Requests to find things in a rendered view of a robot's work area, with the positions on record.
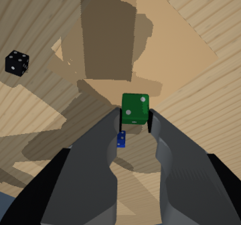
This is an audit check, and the tan square mat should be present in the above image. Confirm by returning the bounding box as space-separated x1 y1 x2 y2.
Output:
46 0 219 109

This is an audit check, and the blue die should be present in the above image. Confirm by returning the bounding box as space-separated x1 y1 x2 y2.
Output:
117 131 126 148

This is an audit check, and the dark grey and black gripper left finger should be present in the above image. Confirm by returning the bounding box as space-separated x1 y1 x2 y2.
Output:
0 107 123 225

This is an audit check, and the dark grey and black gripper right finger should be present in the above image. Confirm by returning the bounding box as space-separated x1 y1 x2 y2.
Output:
147 108 241 225

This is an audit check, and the black die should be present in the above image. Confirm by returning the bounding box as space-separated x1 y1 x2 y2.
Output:
5 50 29 77

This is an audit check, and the green die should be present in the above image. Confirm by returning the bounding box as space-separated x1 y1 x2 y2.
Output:
122 93 149 125

